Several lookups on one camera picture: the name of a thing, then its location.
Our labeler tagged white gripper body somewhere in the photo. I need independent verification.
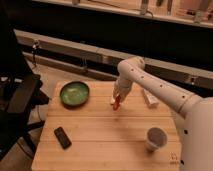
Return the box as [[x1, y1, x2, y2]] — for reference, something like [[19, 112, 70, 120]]
[[113, 80, 132, 102]]

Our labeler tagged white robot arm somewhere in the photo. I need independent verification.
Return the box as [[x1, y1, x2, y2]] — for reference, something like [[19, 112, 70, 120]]
[[113, 57, 213, 171]]

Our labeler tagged green bowl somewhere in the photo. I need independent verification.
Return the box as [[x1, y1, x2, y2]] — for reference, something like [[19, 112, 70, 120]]
[[60, 81, 90, 107]]

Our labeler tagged wooden table board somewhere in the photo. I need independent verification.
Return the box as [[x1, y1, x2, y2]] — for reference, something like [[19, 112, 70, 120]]
[[32, 81, 181, 171]]

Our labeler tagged white paper cup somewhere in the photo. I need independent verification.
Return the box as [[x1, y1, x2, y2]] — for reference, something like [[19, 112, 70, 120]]
[[145, 127, 167, 152]]

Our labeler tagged black phone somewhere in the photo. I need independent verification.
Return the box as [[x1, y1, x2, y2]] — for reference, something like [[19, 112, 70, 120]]
[[54, 127, 72, 149]]

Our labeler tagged black office chair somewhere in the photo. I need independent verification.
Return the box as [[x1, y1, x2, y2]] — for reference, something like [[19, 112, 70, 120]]
[[0, 25, 49, 161]]

